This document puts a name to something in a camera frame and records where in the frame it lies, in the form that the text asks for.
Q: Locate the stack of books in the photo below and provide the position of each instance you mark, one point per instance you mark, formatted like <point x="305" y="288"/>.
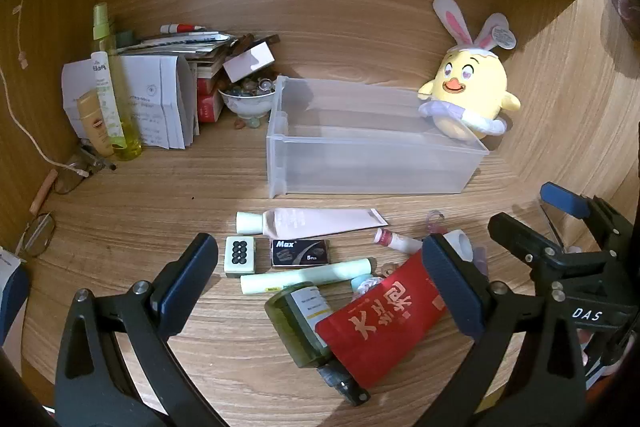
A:
<point x="200" y="47"/>

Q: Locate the folded white papers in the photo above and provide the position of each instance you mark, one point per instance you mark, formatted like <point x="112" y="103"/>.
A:
<point x="150" y="102"/>

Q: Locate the white bowl of marbles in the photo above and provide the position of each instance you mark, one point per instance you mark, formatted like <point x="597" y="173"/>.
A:
<point x="247" y="104"/>

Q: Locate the red boxes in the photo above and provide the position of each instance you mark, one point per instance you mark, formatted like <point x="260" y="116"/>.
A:
<point x="207" y="104"/>

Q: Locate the clear plastic storage bin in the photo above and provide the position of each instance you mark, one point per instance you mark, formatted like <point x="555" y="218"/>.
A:
<point x="350" y="167"/>

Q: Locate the white roller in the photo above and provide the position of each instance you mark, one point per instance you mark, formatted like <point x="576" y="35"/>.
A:
<point x="457" y="242"/>

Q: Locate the small teal tube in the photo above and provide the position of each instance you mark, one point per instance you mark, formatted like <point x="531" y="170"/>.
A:
<point x="359" y="282"/>

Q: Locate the small wooden stick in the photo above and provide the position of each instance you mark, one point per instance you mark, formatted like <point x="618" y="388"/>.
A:
<point x="42" y="192"/>

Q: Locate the pink tube with white cap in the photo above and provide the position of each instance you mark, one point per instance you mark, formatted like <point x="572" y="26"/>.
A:
<point x="310" y="221"/>

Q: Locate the red white glue pen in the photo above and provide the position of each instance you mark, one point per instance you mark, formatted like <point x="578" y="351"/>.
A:
<point x="180" y="28"/>

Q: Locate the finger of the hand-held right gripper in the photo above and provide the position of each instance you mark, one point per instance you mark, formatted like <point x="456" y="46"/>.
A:
<point x="562" y="199"/>
<point x="520" y="239"/>

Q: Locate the red foil pouch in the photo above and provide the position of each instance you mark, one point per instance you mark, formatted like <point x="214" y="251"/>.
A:
<point x="385" y="322"/>

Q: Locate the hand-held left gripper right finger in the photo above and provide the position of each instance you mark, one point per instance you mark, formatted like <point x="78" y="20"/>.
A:
<point x="450" y="287"/>

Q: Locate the dark green spray bottle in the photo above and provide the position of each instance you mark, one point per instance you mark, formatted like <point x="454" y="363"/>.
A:
<point x="295" y="327"/>

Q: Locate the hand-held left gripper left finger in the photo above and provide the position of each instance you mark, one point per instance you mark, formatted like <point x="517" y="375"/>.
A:
<point x="195" y="267"/>

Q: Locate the white green tube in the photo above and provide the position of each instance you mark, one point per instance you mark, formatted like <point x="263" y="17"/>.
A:
<point x="105" y="92"/>

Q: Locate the thin-framed eyeglasses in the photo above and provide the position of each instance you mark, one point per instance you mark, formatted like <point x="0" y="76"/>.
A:
<point x="75" y="169"/>
<point x="26" y="237"/>

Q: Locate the yellow spray bottle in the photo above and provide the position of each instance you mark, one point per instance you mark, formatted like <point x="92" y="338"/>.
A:
<point x="130" y="127"/>

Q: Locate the light green tube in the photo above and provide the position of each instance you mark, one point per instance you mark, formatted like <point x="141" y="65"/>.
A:
<point x="300" y="277"/>

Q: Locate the tan sunscreen bottle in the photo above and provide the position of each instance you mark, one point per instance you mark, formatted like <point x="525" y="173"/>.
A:
<point x="95" y="127"/>

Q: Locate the small black cardboard box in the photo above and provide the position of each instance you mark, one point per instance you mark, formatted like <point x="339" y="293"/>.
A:
<point x="300" y="253"/>

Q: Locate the yellow chick plush toy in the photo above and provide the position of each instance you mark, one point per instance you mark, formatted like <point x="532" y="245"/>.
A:
<point x="470" y="92"/>

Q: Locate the pink white lip balm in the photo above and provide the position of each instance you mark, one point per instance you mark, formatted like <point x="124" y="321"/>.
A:
<point x="400" y="241"/>

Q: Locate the small white open box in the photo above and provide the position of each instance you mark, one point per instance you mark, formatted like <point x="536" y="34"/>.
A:
<point x="247" y="62"/>

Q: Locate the small brown charm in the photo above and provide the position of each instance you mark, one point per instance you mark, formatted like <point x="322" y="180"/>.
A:
<point x="391" y="268"/>

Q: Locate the white dotted mahjong tile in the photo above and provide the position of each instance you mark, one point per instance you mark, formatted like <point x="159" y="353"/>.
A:
<point x="240" y="252"/>

